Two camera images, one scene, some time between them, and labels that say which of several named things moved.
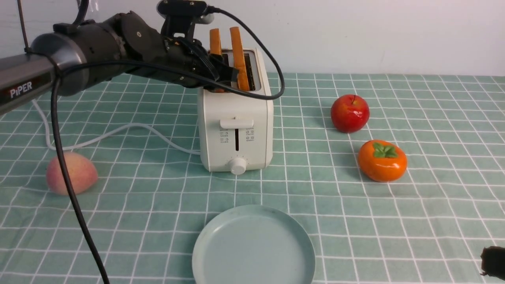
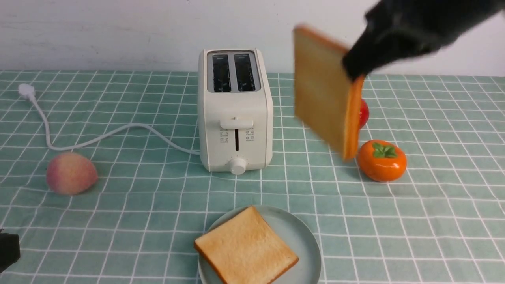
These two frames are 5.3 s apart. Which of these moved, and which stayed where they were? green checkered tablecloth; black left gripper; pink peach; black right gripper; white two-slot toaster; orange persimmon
Moved: black left gripper; black right gripper
Stayed: green checkered tablecloth; pink peach; white two-slot toaster; orange persimmon
